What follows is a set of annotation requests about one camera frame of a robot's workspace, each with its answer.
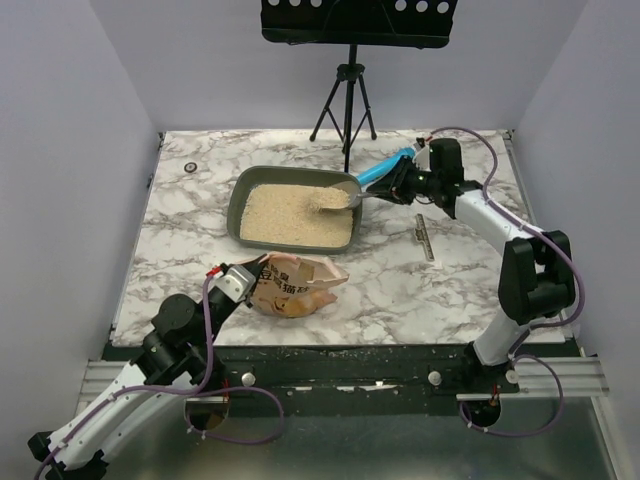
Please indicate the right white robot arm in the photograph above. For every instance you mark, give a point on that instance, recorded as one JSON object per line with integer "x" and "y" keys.
{"x": 537, "y": 280}

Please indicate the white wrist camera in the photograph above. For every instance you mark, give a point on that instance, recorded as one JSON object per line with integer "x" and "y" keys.
{"x": 421, "y": 158}
{"x": 237, "y": 283}

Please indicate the beige litter in box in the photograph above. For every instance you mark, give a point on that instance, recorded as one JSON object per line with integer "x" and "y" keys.
{"x": 283, "y": 214}

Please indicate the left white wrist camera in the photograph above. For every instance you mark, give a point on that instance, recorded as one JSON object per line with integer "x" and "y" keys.
{"x": 237, "y": 283}

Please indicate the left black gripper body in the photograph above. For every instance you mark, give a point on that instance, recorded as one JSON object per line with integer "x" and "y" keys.
{"x": 221, "y": 312}

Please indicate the blue cylindrical flashlight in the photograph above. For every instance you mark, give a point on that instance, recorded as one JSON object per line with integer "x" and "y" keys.
{"x": 379, "y": 170}

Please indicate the black music stand tripod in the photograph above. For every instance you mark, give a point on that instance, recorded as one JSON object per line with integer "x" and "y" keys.
{"x": 408, "y": 24}

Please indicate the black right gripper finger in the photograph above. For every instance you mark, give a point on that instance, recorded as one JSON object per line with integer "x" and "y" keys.
{"x": 403, "y": 169}
{"x": 386, "y": 188}

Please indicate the grey bag clip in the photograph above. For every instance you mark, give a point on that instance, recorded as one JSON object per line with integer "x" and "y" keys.
{"x": 422, "y": 237}

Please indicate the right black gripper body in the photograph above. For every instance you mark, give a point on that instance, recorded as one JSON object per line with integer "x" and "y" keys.
{"x": 396, "y": 180}

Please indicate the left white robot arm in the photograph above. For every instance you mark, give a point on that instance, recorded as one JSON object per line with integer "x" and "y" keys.
{"x": 177, "y": 361}

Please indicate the brown poker chip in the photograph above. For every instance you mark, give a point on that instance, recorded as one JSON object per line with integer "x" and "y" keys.
{"x": 190, "y": 167}

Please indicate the silver metal scoop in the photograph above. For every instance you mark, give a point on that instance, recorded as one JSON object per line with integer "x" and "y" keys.
{"x": 339, "y": 197}

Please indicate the grey plastic litter box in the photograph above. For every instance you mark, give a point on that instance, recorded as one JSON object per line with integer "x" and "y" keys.
{"x": 259, "y": 175}

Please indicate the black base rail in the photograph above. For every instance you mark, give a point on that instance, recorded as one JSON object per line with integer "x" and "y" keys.
{"x": 362, "y": 380}

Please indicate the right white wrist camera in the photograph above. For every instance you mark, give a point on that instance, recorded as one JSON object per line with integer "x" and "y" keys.
{"x": 421, "y": 158}

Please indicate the pink cat litter bag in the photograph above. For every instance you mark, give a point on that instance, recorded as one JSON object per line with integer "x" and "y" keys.
{"x": 291, "y": 286}

